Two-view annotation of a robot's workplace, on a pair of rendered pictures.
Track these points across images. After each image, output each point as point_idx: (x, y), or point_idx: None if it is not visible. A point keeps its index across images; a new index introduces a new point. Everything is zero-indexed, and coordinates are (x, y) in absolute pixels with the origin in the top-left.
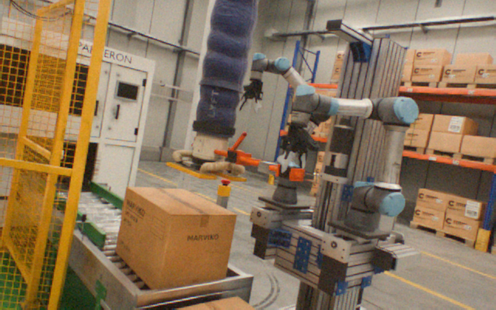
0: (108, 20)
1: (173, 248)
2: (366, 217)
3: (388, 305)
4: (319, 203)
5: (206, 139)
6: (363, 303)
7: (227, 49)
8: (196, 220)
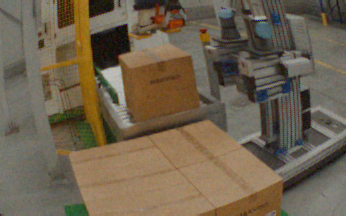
0: None
1: (141, 92)
2: (261, 41)
3: None
4: (249, 35)
5: (142, 13)
6: None
7: None
8: (153, 67)
